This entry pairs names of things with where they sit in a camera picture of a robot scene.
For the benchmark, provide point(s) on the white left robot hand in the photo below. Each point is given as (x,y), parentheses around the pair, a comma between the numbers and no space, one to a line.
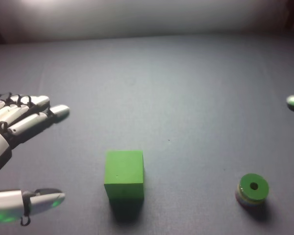
(27,122)

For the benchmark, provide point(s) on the green cube block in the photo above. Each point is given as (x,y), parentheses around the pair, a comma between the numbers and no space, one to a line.
(123,171)

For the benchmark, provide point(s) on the grey table cloth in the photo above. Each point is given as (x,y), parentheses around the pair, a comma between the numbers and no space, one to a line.
(161,98)

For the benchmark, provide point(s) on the white backdrop sheet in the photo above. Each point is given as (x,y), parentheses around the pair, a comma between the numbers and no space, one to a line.
(147,17)

